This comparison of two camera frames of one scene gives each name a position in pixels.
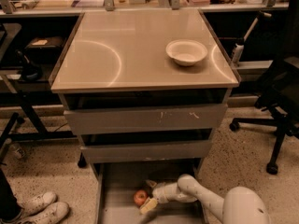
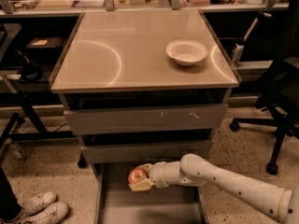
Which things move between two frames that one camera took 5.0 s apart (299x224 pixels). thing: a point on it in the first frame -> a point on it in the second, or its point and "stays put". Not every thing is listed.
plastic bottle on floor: x=17 y=150 stays put
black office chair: x=280 y=92 stays put
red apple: x=139 y=197 -> x=136 y=175
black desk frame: x=28 y=100 stays put
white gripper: x=161 y=192 -> x=156 y=174
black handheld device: x=30 y=71 stays put
